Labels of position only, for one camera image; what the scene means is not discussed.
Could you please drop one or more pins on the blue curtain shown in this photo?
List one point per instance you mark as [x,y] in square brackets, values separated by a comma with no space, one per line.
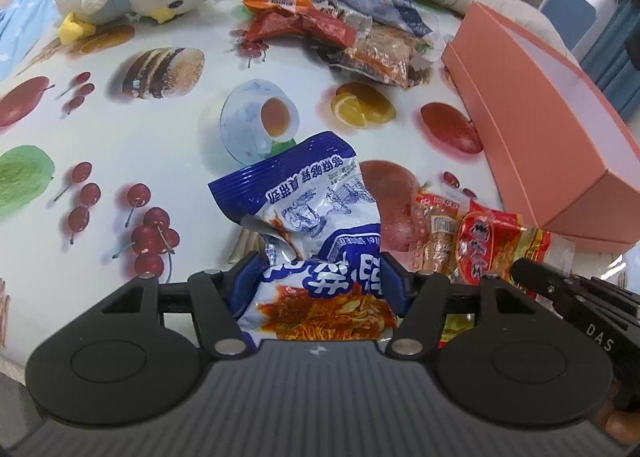
[612,63]

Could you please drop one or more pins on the red label dried meat packet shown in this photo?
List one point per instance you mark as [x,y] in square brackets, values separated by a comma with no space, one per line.
[436,214]

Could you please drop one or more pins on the blue white noodle snack bag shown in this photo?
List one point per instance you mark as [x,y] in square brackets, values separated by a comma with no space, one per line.
[322,235]

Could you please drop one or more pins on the pink cardboard box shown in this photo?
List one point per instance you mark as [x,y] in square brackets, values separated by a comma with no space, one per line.
[560,154]

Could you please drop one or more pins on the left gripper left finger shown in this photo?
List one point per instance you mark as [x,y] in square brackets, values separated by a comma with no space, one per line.
[215,300]

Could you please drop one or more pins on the blue star bedsheet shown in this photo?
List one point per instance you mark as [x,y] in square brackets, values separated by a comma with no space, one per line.
[22,24]

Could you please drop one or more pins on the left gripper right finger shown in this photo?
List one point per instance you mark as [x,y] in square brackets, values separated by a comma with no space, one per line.
[423,301]

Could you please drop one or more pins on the orange brown snack packets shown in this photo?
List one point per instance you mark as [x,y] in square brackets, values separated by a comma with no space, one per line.
[333,25]

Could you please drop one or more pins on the red yellow snack packet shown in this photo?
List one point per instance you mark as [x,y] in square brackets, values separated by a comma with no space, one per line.
[489,241]

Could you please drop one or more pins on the blue chair back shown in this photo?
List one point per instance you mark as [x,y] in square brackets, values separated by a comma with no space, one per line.
[571,19]

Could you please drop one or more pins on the clear spicy tofu packet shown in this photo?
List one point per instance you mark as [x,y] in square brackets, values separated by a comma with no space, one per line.
[386,55]

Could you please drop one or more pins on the fruit print table mat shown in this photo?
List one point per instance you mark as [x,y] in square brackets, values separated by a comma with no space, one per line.
[114,140]

